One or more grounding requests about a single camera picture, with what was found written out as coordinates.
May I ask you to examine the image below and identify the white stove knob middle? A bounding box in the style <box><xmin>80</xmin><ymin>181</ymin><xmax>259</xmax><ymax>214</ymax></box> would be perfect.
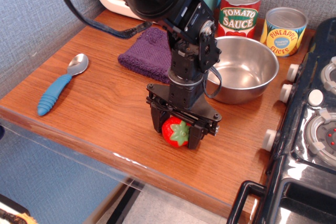
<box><xmin>279</xmin><ymin>84</ymin><xmax>292</xmax><ymax>103</ymax></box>

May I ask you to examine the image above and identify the folded purple cloth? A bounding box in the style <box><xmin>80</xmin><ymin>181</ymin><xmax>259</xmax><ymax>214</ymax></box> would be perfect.
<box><xmin>118</xmin><ymin>28</ymin><xmax>171</xmax><ymax>83</ymax></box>

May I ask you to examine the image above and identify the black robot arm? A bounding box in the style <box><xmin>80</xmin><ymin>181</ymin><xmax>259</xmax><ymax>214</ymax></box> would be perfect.
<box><xmin>124</xmin><ymin>0</ymin><xmax>222</xmax><ymax>150</ymax></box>

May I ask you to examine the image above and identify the silver metal pot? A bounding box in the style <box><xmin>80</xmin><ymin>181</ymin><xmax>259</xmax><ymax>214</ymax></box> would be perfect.
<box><xmin>206</xmin><ymin>36</ymin><xmax>279</xmax><ymax>104</ymax></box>

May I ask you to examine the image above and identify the white stove knob rear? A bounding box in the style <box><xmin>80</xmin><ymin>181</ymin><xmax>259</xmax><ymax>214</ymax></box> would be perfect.
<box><xmin>286</xmin><ymin>64</ymin><xmax>300</xmax><ymax>82</ymax></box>

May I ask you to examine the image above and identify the tomato sauce can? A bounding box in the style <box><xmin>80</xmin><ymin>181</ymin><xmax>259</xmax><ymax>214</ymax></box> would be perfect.
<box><xmin>217</xmin><ymin>0</ymin><xmax>261</xmax><ymax>38</ymax></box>

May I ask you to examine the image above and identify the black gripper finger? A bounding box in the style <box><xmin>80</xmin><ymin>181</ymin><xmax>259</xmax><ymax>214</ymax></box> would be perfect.
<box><xmin>187</xmin><ymin>123</ymin><xmax>208</xmax><ymax>150</ymax></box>
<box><xmin>151</xmin><ymin>103</ymin><xmax>170</xmax><ymax>133</ymax></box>

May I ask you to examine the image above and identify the white stove knob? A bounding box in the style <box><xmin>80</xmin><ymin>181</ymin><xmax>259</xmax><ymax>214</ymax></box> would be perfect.
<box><xmin>279</xmin><ymin>84</ymin><xmax>292</xmax><ymax>103</ymax></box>
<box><xmin>262</xmin><ymin>129</ymin><xmax>277</xmax><ymax>152</ymax></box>
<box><xmin>286</xmin><ymin>64</ymin><xmax>300</xmax><ymax>82</ymax></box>

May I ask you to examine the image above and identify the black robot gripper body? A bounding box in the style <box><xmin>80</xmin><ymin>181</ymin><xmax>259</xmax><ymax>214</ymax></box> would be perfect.
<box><xmin>146</xmin><ymin>73</ymin><xmax>222</xmax><ymax>136</ymax></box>

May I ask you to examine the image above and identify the pineapple slices can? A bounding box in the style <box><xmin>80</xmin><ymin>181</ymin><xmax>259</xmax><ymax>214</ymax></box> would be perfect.
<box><xmin>260</xmin><ymin>7</ymin><xmax>308</xmax><ymax>57</ymax></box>

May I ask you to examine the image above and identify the black toy stove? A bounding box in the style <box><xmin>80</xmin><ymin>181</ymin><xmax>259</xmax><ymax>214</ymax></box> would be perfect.
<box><xmin>227</xmin><ymin>18</ymin><xmax>335</xmax><ymax>223</ymax></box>

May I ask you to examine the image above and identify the white stove knob front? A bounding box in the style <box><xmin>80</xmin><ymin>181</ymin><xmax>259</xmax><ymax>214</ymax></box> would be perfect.
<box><xmin>262</xmin><ymin>129</ymin><xmax>277</xmax><ymax>152</ymax></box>

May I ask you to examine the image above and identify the blue handled metal spoon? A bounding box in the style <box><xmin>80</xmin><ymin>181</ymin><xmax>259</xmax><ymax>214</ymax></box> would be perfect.
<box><xmin>37</xmin><ymin>54</ymin><xmax>89</xmax><ymax>116</ymax></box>

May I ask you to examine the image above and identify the red plastic toy strawberry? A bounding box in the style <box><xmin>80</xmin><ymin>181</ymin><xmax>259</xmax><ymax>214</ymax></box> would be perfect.
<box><xmin>161</xmin><ymin>116</ymin><xmax>191</xmax><ymax>147</ymax></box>

